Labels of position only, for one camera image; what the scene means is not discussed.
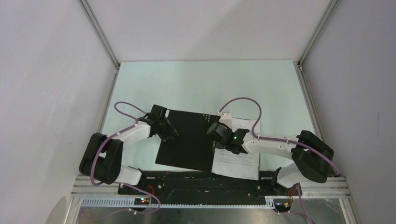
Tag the aluminium front frame rail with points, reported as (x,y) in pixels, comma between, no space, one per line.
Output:
(115,196)

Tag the left aluminium corner post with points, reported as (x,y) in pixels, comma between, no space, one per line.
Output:
(89,13)

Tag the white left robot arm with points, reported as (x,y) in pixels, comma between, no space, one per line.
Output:
(102,160)

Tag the printed paper sheet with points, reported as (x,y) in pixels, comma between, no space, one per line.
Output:
(242,166)

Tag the left controller board with LEDs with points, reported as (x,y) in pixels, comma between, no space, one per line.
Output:
(141,201)

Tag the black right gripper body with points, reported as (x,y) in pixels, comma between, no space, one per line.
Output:
(219,145)

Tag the right aluminium corner post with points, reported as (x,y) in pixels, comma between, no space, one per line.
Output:
(319,29)

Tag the right controller board with wires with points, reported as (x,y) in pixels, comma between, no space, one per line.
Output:
(282,208)

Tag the red and black file folder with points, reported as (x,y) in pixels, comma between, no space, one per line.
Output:
(192,148)

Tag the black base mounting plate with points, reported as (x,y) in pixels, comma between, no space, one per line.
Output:
(204,188)

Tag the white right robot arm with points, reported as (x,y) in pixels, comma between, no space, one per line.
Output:
(312,158)

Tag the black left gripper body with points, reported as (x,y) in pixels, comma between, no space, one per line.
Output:
(166,130)

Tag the aluminium corner post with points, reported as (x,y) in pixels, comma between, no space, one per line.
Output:
(319,29)
(89,13)

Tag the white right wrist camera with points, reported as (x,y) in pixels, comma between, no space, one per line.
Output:
(225,118)

